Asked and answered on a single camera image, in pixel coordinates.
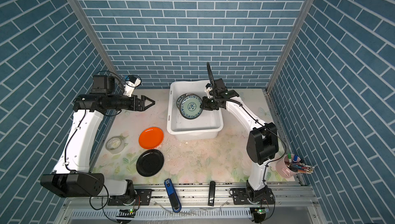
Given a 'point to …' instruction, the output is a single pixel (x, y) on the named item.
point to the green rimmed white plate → (180, 97)
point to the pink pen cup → (289, 165)
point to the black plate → (149, 163)
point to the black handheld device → (211, 198)
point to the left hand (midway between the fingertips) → (148, 101)
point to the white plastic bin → (207, 126)
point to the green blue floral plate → (190, 107)
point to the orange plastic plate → (151, 137)
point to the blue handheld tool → (175, 202)
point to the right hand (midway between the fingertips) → (199, 104)
